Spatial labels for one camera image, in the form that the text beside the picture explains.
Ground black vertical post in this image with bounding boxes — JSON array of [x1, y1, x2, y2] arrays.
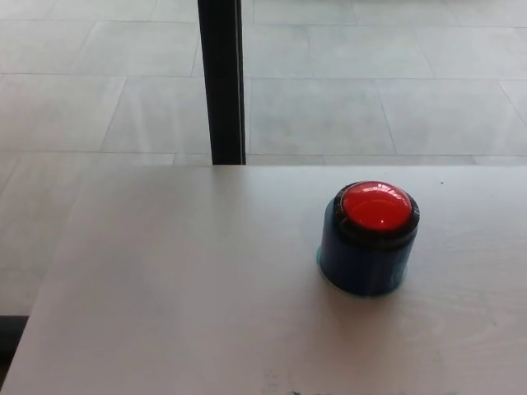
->
[[197, 0, 247, 166]]

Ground red dome button blue base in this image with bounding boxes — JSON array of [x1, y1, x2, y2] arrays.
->
[[315, 180, 422, 299]]

